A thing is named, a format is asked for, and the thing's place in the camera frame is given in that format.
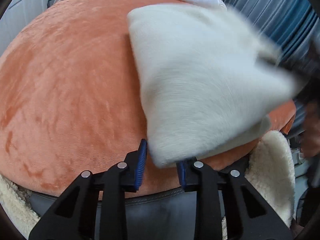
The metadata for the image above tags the cream knit cardigan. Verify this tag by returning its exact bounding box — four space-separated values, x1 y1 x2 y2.
127 3 303 167

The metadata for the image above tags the orange plush blanket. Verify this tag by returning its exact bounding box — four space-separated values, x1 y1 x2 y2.
0 0 297 198

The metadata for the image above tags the white wardrobe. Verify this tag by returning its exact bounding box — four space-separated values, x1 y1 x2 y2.
0 0 49 53

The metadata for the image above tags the grey bed frame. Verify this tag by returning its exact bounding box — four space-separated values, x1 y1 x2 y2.
28 187 226 240

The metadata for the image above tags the cream fluffy rug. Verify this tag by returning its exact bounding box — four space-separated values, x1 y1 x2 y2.
1 131 295 238

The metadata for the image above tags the person's right hand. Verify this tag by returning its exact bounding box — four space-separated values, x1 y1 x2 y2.
301 102 320 158

